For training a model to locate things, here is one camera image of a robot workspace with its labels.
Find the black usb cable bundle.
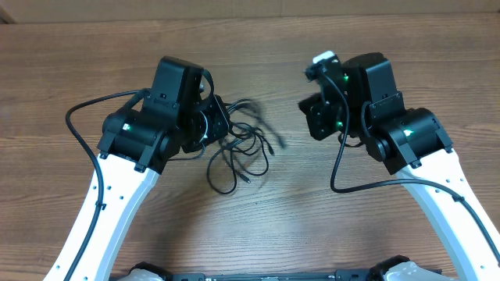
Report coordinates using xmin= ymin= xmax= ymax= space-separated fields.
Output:
xmin=205 ymin=98 xmax=288 ymax=195

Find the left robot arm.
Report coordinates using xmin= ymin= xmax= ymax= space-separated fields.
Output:
xmin=45 ymin=56 xmax=229 ymax=280

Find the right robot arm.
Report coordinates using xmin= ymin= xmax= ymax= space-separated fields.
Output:
xmin=298 ymin=51 xmax=499 ymax=280

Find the right camera cable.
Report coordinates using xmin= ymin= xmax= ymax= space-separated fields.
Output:
xmin=320 ymin=72 xmax=500 ymax=262

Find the camera cable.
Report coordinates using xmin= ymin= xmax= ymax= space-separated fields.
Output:
xmin=64 ymin=88 xmax=152 ymax=281
xmin=320 ymin=72 xmax=500 ymax=262

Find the left camera cable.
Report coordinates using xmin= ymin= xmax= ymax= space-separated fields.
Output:
xmin=64 ymin=88 xmax=152 ymax=281

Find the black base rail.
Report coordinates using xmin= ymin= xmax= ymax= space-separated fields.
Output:
xmin=111 ymin=255 xmax=445 ymax=281

